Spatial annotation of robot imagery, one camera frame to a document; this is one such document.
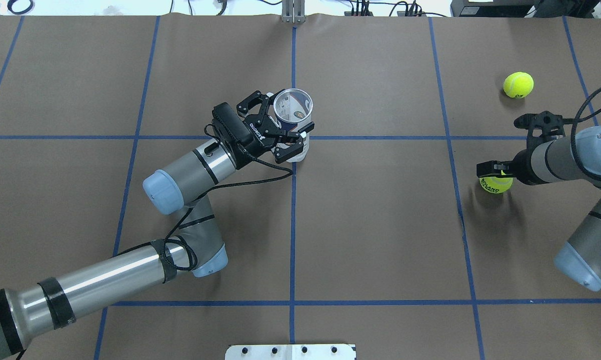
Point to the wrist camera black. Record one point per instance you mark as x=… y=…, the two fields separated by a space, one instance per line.
x=229 y=126
x=542 y=127

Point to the aluminium frame post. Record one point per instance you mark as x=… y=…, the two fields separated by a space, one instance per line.
x=293 y=11

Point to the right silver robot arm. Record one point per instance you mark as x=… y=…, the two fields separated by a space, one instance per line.
x=568 y=163

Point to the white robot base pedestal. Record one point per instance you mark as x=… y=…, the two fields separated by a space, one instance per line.
x=318 y=351

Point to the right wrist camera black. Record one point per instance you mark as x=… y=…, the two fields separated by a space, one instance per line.
x=542 y=127

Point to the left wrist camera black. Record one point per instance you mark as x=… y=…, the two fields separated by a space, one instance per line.
x=229 y=126

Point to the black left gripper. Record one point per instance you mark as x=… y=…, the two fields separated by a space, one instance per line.
x=252 y=141

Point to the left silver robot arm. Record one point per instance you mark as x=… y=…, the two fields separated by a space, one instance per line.
x=193 y=245

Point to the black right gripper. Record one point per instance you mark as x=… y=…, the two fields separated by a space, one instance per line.
x=520 y=165

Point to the tennis ball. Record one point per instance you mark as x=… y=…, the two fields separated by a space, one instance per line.
x=496 y=185
x=518 y=85

